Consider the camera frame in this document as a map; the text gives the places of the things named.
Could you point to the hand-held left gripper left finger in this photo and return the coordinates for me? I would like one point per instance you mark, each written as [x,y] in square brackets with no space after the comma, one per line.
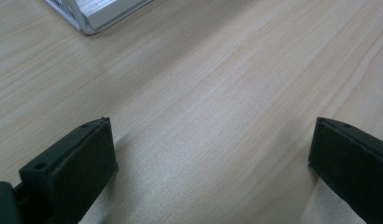
[71,174]

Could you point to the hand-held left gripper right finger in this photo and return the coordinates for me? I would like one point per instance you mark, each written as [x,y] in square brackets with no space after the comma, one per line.
[354,168]

